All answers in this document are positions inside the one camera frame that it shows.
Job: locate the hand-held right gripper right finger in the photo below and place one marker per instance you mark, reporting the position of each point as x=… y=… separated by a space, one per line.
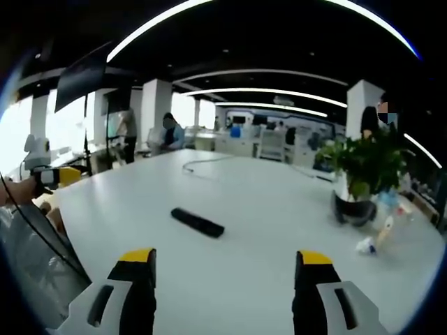
x=309 y=300

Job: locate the black stand pole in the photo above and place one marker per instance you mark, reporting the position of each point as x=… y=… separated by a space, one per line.
x=87 y=139

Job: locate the straight ceiling light strip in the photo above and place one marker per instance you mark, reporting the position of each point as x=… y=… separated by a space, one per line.
x=276 y=107
x=265 y=92
x=422 y=149

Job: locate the blue box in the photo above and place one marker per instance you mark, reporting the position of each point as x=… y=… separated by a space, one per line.
x=236 y=132

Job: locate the person's left hand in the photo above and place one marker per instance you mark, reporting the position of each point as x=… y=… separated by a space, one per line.
x=19 y=190

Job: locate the pale blue plastic bag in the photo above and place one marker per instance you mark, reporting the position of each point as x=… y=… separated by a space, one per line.
x=387 y=199

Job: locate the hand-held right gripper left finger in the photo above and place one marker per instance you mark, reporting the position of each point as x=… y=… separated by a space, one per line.
x=138 y=300

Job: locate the green potted plant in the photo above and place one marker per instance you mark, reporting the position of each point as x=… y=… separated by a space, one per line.
x=366 y=165

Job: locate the black hanging screen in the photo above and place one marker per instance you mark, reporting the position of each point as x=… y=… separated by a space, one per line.
x=78 y=85

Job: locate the curved ceiling light strip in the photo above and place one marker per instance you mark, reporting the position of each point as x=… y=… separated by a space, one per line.
x=387 y=24
x=146 y=29

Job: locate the grey plastic sheet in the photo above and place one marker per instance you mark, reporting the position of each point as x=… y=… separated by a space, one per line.
x=31 y=265

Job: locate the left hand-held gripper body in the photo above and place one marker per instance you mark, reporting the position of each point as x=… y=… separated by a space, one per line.
x=36 y=151

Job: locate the black remote control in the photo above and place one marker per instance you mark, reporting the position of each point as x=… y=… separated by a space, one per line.
x=197 y=222

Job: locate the brown cardboard box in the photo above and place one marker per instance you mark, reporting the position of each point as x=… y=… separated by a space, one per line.
x=54 y=214

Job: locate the white office chair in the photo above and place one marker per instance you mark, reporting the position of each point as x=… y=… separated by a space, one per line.
x=271 y=144

